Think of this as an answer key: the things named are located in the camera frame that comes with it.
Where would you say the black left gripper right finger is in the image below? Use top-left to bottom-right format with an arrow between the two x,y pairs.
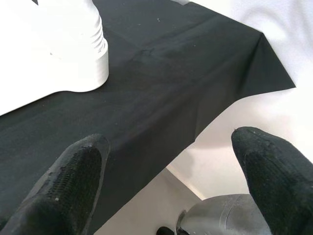
231,125 -> 313,235

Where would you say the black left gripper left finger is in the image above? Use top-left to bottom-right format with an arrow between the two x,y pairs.
0,133 -> 110,235

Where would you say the black robot foot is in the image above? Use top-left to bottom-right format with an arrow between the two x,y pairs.
156,226 -> 175,235

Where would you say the black tablecloth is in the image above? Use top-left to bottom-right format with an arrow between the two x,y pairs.
0,0 -> 297,233

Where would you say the white plastic table top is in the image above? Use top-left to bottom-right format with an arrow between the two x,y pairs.
0,0 -> 110,116

